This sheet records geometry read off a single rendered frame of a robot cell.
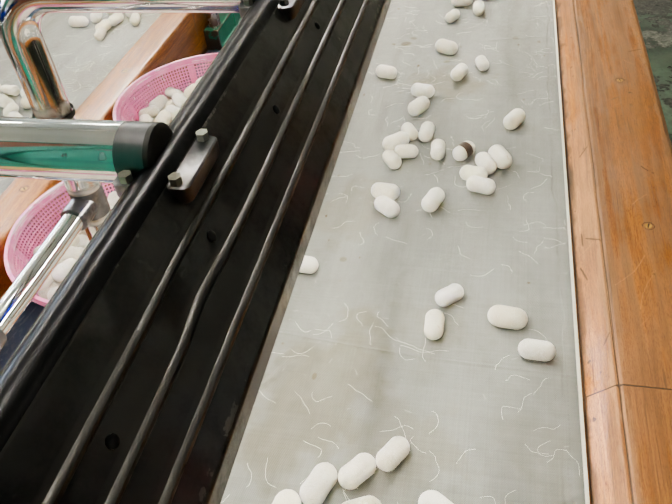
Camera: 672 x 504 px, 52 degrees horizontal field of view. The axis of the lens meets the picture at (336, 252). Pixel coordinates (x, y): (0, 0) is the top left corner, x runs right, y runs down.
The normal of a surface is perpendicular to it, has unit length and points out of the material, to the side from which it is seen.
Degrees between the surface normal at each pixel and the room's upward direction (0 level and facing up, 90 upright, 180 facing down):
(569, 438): 0
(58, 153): 63
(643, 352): 0
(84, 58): 0
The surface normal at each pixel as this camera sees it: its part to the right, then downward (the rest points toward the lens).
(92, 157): -0.22, 0.26
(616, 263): -0.08, -0.74
